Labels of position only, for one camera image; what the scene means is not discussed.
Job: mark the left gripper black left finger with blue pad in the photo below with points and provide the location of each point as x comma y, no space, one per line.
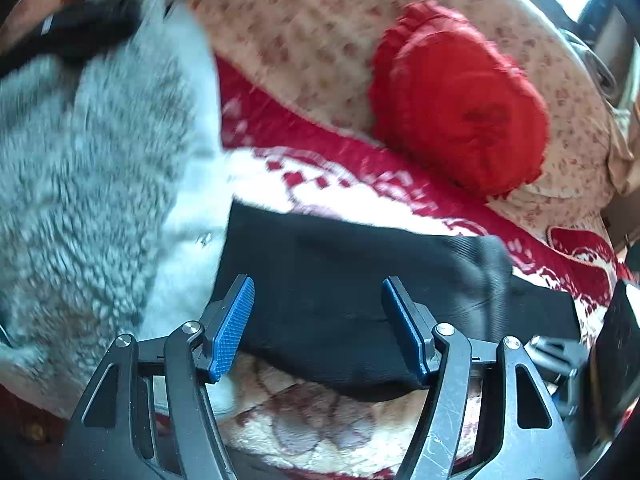
146,414

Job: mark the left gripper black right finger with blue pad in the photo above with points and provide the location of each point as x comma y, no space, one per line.
520,433

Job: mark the black pants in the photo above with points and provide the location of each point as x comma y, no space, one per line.
318,312

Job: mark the red white floral blanket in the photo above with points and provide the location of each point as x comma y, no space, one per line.
280,162

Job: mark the grey fleece white jacket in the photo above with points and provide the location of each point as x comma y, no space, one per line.
115,200

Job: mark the beige curtain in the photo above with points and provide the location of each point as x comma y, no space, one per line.
623,158

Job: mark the red heart-shaped pillow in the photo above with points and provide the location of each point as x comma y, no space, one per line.
445,96

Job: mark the black garment on jacket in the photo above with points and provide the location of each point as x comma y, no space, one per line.
76,32

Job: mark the floral beige quilt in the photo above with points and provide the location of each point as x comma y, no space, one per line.
314,56

